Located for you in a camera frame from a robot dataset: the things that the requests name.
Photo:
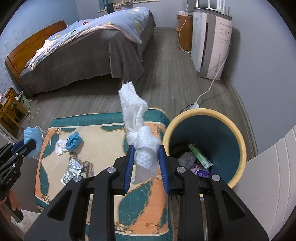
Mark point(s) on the clothes pile on windowsill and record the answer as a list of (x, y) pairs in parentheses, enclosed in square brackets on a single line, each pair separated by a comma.
[(112, 6)]

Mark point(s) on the clear plastic wrapper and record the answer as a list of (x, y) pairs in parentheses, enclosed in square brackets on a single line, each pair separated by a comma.
[(187, 160)]

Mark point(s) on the small green waste bucket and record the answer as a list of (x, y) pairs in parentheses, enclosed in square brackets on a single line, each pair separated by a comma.
[(23, 101)]

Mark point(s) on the white air purifier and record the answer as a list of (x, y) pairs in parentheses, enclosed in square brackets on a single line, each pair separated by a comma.
[(210, 42)]

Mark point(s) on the light blue face mask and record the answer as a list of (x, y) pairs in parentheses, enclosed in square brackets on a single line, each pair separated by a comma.
[(36, 134)]

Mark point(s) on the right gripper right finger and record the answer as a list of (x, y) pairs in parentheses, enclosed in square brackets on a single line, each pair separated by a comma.
[(209, 208)]

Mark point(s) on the white wifi router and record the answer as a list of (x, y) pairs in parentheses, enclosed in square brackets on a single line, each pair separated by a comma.
[(216, 5)]

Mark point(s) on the white tissue cloth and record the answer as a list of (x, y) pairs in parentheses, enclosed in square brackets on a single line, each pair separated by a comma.
[(139, 135)]

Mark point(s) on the silver foil wrapper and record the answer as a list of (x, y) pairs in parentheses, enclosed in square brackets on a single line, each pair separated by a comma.
[(73, 169)]

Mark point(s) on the light blue floral quilt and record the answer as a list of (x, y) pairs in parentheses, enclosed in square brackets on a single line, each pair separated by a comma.
[(130, 22)]

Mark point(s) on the purple plastic bottle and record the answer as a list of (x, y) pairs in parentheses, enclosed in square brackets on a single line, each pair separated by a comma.
[(201, 171)]

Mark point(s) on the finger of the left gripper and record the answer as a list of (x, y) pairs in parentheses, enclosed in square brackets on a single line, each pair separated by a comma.
[(17, 146), (28, 149)]

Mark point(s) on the patterned teal orange mat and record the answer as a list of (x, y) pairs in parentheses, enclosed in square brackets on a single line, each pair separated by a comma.
[(143, 213)]

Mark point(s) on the small white sock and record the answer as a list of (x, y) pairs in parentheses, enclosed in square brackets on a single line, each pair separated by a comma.
[(60, 147)]

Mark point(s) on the wooden headboard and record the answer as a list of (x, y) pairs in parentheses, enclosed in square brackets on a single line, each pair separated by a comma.
[(17, 59)]

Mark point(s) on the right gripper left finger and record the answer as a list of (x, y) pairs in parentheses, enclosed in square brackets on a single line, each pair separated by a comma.
[(85, 207)]

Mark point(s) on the white green medicine box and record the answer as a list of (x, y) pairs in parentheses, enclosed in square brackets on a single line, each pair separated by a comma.
[(200, 157)]

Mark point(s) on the white power strip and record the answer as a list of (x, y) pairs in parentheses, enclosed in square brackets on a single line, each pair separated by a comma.
[(194, 106)]

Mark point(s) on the yellow teal trash bin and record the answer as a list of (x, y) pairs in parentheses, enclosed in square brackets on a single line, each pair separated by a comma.
[(215, 135)]

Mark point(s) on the wooden side cabinet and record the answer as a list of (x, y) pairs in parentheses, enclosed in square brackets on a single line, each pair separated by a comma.
[(184, 31)]

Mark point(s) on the blue crumpled cloth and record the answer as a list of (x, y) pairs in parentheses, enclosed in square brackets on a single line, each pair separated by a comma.
[(73, 141)]

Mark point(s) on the bed with grey cover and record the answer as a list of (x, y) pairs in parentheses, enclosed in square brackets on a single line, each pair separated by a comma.
[(102, 52)]

